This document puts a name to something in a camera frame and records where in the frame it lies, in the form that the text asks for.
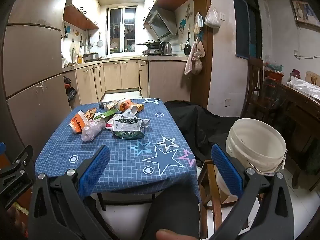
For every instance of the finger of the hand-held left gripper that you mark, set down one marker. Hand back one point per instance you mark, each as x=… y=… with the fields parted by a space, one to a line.
x=1 y=147
x=17 y=167

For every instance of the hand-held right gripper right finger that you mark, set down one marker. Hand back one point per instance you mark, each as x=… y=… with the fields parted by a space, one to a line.
x=226 y=170

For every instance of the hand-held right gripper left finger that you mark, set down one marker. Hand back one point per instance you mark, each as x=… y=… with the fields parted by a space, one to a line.
x=96 y=170

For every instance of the white plastic bucket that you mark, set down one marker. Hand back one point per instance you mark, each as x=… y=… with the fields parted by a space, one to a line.
x=252 y=155

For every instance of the red white carton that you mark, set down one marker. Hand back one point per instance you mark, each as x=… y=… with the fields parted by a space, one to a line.
x=110 y=125

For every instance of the long yellow red carton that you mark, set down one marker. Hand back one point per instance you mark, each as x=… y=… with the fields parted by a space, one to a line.
x=90 y=113

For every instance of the dark cigarette box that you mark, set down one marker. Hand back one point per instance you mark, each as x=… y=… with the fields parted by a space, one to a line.
x=101 y=105

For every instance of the gold cardboard box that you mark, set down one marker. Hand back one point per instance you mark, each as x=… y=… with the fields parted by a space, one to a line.
x=140 y=107

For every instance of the person's right hand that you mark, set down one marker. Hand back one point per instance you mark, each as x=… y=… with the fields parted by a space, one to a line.
x=177 y=236

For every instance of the wooden stool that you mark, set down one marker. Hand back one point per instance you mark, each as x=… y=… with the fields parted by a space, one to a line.
x=212 y=195

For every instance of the blue checked star tablecloth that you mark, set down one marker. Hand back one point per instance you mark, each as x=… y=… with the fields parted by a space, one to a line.
x=125 y=160

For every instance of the clear plastic bag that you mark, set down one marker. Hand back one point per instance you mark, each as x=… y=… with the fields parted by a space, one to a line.
x=90 y=132

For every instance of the green foil packet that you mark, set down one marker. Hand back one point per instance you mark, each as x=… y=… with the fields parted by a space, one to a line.
x=127 y=132

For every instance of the crushed orange white paper cup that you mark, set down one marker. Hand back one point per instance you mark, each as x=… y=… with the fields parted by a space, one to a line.
x=77 y=123

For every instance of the black jacket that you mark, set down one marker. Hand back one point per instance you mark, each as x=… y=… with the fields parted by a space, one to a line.
x=200 y=127

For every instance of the green white carton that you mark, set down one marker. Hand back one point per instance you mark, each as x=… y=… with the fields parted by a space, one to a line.
x=110 y=113

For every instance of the white blue packet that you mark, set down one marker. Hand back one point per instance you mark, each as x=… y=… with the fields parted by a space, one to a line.
x=126 y=116

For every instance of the person's dark trouser leg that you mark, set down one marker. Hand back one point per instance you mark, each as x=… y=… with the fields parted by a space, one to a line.
x=172 y=205

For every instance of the black plastic bag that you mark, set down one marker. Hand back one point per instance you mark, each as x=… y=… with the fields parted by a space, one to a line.
x=67 y=81
x=71 y=93

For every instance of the dark wooden sideboard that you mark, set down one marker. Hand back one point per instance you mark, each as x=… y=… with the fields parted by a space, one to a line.
x=295 y=110

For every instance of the wooden chair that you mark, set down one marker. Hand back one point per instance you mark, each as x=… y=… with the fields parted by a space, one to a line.
x=255 y=80

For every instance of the beige lower kitchen cabinets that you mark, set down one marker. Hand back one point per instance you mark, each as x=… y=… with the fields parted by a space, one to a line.
x=112 y=75

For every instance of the beige refrigerator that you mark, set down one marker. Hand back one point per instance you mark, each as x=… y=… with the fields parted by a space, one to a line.
x=32 y=55

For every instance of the pink hanging cloth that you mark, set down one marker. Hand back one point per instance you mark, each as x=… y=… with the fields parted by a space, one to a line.
x=189 y=63

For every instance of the yellow oil bottle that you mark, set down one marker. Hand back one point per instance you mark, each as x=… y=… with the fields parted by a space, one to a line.
x=79 y=58

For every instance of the steel cooking pot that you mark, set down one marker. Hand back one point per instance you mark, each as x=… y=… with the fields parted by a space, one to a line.
x=90 y=57

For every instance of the silver foil bag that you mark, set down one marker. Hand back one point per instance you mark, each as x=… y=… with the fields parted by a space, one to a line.
x=305 y=87

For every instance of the red lidded jar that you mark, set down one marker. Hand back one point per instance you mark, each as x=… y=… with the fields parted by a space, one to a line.
x=295 y=76

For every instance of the white round board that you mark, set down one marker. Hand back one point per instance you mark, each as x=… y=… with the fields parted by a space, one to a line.
x=74 y=48

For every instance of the hanging strainer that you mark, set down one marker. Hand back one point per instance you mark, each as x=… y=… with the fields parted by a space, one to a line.
x=100 y=43
x=89 y=45

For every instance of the black hanging frying pan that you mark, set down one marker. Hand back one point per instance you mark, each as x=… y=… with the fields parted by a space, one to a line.
x=187 y=50

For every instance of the gas stove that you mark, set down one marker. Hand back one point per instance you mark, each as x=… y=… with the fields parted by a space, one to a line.
x=150 y=52

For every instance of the steel kettle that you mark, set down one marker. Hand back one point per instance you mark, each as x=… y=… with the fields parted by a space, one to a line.
x=165 y=48

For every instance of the black wok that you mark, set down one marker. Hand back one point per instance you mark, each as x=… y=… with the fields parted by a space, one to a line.
x=152 y=44

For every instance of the kitchen window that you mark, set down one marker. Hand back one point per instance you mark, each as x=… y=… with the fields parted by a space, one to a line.
x=116 y=30

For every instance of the dark window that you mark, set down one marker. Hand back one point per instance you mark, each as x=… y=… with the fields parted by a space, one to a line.
x=246 y=25

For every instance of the blue white hanging bag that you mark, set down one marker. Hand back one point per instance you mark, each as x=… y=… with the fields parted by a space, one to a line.
x=198 y=26

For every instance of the white hanging plastic bag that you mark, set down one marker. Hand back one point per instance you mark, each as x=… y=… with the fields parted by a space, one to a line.
x=212 y=17

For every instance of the steel range hood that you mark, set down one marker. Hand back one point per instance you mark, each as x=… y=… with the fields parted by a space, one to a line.
x=160 y=22

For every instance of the black table frame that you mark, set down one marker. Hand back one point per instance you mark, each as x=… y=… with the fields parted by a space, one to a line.
x=101 y=202

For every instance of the white wall switch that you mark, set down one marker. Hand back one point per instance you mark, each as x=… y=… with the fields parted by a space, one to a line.
x=223 y=17

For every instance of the framed wall picture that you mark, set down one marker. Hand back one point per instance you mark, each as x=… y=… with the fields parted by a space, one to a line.
x=303 y=11

